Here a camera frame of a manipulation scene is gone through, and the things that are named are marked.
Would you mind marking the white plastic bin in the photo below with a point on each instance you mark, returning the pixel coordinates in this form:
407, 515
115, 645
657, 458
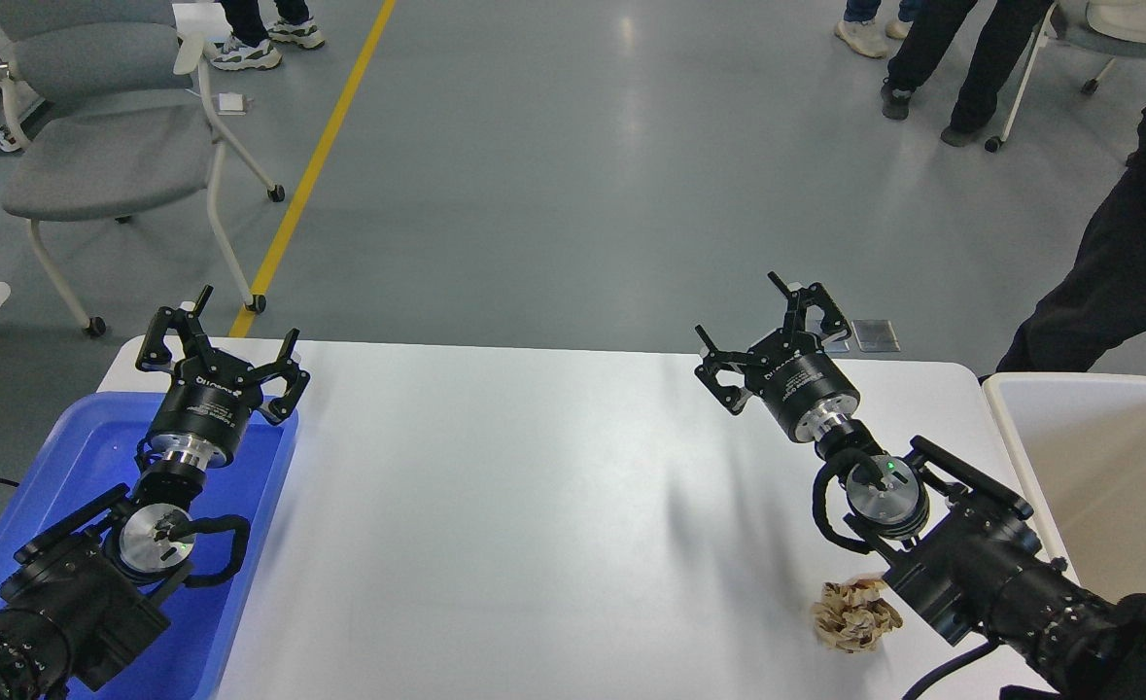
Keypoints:
1078, 445

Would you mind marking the white power adapter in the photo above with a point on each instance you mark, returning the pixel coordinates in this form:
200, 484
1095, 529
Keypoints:
231, 104

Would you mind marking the person in blue jeans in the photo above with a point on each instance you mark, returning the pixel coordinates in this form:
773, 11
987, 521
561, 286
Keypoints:
858, 26

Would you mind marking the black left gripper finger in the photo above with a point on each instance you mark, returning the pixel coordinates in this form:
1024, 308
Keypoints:
286, 367
154, 355

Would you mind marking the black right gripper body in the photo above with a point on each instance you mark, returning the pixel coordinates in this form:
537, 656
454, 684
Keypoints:
800, 385

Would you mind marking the brown paper ball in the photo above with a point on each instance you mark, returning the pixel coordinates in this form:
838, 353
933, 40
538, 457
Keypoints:
852, 616

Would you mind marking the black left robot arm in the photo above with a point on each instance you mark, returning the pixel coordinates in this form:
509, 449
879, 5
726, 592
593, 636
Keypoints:
86, 599

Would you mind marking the blue plastic bin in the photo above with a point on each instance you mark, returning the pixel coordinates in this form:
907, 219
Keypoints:
91, 449

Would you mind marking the grey office chair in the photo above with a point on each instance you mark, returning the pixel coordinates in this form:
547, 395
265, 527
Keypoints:
112, 108

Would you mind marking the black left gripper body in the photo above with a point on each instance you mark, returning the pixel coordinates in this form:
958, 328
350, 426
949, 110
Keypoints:
206, 410

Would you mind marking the person in black clothes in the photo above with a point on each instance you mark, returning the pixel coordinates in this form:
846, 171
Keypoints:
1101, 302

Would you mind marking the white chair at right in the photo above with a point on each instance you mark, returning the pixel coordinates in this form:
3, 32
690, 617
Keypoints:
1111, 29

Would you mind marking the metal floor plate right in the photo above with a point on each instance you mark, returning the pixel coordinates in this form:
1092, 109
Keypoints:
875, 336

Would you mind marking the person with white sneakers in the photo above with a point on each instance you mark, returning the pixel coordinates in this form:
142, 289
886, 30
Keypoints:
252, 44

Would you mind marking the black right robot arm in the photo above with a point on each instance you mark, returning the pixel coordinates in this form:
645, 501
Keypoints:
960, 552

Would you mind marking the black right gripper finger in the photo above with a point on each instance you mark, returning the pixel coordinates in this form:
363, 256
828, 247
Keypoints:
794, 332
752, 367

